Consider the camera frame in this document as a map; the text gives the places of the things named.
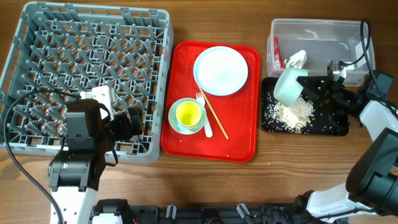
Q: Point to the light blue plate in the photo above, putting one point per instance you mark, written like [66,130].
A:
[220,71]

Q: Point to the red plastic tray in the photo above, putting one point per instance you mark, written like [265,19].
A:
[237,112]

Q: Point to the white napkin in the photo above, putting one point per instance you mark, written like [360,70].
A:
[297,60]

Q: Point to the red snack wrapper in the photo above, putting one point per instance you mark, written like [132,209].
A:
[279,63]

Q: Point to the white plastic fork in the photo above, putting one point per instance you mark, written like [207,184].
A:
[207,126]

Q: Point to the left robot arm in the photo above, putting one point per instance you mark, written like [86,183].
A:
[75,173]

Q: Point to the yellow plastic cup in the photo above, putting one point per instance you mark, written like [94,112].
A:
[188,114]

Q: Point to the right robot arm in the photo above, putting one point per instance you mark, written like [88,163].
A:
[370,187]

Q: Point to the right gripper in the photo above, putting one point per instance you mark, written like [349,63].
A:
[324,82]

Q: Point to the clear plastic bin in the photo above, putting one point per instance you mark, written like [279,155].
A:
[323,40]

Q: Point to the black plastic tray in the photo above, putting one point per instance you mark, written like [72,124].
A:
[325,121]

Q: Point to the light blue food bowl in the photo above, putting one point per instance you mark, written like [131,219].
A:
[287,89]

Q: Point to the wooden chopstick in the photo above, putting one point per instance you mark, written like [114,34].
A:
[209,102]

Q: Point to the light green bowl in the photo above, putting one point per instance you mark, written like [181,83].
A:
[177,126]

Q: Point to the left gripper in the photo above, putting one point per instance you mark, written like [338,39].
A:
[126,132]

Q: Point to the grey dishwasher rack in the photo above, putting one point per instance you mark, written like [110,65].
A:
[73,48]

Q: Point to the rice and peanut leftovers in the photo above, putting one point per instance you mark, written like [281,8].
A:
[292,119]

